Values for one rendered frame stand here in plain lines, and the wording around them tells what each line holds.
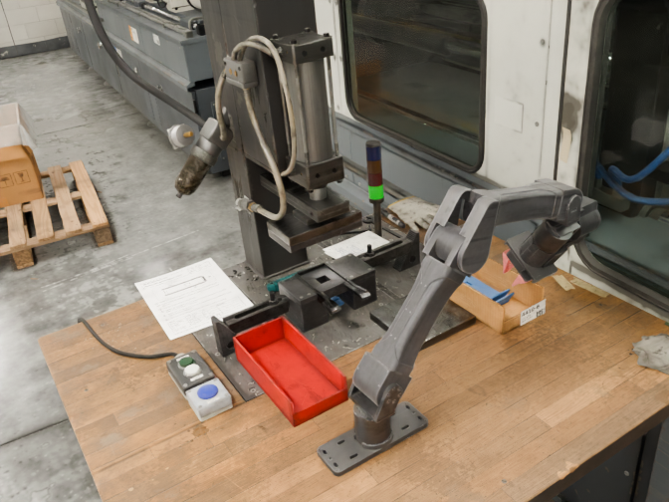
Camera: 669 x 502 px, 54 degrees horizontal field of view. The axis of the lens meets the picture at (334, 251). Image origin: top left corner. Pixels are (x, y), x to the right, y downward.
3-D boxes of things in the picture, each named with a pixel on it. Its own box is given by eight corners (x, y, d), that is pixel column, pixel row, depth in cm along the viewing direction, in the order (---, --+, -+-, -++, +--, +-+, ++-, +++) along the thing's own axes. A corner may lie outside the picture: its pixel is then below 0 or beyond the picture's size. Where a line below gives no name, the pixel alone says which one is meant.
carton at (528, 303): (502, 338, 139) (503, 308, 135) (426, 289, 158) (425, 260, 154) (545, 316, 145) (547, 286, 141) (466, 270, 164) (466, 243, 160)
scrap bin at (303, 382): (294, 427, 121) (290, 402, 118) (236, 360, 139) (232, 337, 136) (348, 399, 126) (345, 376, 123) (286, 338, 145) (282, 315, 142)
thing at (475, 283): (486, 311, 145) (486, 300, 144) (441, 282, 157) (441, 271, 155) (510, 300, 148) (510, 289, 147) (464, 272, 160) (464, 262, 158)
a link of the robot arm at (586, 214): (567, 221, 134) (572, 166, 128) (603, 236, 128) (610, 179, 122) (528, 240, 129) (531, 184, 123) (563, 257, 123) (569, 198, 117)
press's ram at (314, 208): (295, 267, 136) (276, 129, 121) (241, 224, 156) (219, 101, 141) (366, 239, 144) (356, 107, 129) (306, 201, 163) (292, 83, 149)
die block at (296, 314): (304, 333, 146) (300, 305, 142) (282, 313, 153) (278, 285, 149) (377, 300, 154) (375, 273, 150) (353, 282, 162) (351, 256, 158)
